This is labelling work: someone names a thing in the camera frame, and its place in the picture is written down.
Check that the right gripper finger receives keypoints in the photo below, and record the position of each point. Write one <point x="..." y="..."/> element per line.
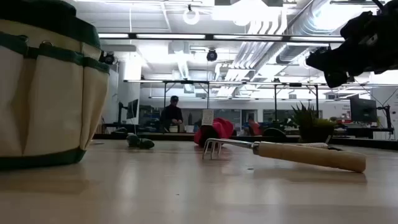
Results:
<point x="326" y="60"/>
<point x="337" y="80"/>

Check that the red fabric gardening glove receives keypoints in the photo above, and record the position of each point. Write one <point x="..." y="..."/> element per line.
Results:
<point x="217" y="130"/>

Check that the cream green-trimmed gardening bag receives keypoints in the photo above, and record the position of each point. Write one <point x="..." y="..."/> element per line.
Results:
<point x="46" y="93"/>

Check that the black computer monitor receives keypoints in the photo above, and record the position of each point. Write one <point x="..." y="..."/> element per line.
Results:
<point x="363" y="110"/>

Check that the potted succulent plant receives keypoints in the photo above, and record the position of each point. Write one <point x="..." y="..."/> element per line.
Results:
<point x="311" y="130"/>

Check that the dark office desk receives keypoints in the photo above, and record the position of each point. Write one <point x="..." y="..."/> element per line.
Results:
<point x="367" y="130"/>

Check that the black rounded chair back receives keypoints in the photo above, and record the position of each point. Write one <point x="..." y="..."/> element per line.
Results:
<point x="273" y="132"/>

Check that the black round ceiling unit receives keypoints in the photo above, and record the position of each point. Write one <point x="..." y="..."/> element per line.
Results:
<point x="109" y="58"/>
<point x="212" y="55"/>

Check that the overhead light bar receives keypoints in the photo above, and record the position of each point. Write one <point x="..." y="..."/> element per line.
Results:
<point x="171" y="36"/>

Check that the person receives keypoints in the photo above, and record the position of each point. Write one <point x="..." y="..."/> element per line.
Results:
<point x="171" y="115"/>

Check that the black monitor on stand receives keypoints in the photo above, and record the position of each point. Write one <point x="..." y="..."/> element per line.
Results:
<point x="133" y="109"/>

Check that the silver ventilation duct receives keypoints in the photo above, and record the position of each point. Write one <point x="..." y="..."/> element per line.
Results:
<point x="311" y="25"/>

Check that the black metal gantry frame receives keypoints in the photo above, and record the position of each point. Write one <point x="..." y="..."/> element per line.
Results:
<point x="275" y="102"/>

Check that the black aluminium table frame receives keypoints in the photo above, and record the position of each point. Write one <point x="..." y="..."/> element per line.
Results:
<point x="180" y="136"/>

